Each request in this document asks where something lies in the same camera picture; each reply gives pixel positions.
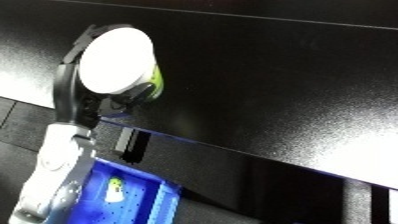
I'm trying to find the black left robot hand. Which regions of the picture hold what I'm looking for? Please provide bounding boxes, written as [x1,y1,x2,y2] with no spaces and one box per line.
[51,23,159,129]

